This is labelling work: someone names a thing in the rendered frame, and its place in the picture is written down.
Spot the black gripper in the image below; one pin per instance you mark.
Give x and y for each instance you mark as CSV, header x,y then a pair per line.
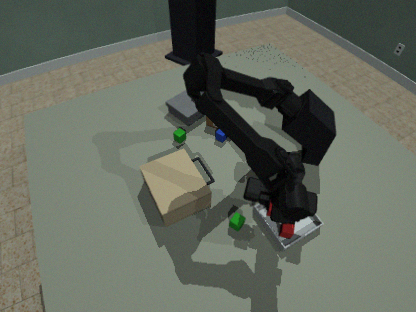
x,y
253,189

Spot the brown cardboard box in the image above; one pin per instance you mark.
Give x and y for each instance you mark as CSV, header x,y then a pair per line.
x,y
210,123

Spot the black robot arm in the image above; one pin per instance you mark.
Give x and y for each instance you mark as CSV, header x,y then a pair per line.
x,y
264,156

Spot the small blue block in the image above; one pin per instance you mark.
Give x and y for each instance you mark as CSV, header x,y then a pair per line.
x,y
221,136

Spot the green block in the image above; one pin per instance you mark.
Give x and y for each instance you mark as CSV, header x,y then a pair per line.
x,y
237,221
179,135

